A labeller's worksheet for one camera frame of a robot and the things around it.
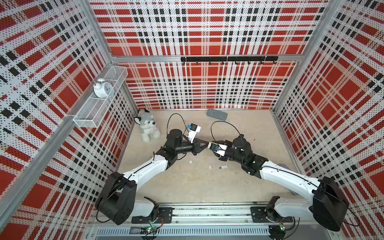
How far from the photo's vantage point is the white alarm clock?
0.70m

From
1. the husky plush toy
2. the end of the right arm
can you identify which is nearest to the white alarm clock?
the husky plush toy

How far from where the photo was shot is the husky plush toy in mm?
908

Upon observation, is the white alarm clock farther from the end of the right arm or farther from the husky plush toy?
the end of the right arm

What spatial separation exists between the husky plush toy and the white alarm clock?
0.71 feet
